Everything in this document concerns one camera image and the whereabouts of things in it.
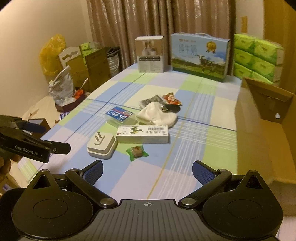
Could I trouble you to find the yellow plastic bag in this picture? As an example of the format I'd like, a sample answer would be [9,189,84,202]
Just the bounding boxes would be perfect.
[39,34,67,77]

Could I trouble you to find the white cloth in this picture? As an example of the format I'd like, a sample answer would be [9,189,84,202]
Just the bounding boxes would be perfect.
[137,102,178,128]

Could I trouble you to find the brown cardboard carton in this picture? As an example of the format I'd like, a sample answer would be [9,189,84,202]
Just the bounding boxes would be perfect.
[67,48,111,92]

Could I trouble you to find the wooden wardrobe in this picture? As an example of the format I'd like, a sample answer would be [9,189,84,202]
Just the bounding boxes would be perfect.
[263,1,295,93]

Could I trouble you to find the white power adapter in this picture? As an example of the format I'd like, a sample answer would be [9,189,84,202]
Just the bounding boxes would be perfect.
[87,132,118,160]

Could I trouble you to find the green tissue pack bundle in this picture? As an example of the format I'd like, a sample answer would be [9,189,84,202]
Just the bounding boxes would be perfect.
[233,34,285,84]

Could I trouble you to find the white long medicine box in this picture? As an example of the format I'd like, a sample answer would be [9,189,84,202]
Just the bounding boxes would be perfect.
[116,125,169,144]

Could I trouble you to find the white product box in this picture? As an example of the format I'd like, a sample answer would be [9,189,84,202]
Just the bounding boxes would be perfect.
[135,36,165,73]

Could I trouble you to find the checkered tablecloth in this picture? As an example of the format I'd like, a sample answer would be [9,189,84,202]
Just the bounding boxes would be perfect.
[18,65,241,200]

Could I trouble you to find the dark wooden tray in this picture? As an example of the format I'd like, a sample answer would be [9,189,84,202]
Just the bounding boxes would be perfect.
[55,89,86,113]

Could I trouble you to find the grey snack packet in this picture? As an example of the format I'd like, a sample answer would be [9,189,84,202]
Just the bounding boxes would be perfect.
[139,95,165,109]

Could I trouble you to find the red snack packet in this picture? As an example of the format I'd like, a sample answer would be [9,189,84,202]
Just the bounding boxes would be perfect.
[162,92,182,106]

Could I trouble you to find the blue milk carton box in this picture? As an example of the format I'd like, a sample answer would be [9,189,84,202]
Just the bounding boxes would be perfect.
[171,33,231,82]

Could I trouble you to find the brown curtain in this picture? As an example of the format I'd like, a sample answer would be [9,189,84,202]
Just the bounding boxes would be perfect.
[87,0,235,69]

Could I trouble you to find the brown cardboard box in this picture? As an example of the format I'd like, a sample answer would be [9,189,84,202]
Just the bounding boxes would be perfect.
[235,77,296,209]

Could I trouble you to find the person left hand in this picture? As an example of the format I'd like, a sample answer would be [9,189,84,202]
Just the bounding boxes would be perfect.
[0,157,11,182]

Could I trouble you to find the blue labelled clear case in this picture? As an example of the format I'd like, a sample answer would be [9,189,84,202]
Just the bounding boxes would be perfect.
[105,106,137,128]

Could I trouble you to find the dark candy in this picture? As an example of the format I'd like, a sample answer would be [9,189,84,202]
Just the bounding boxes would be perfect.
[126,145,149,162]

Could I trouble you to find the silver foil bag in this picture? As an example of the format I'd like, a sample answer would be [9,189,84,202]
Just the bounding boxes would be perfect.
[49,66,75,105]

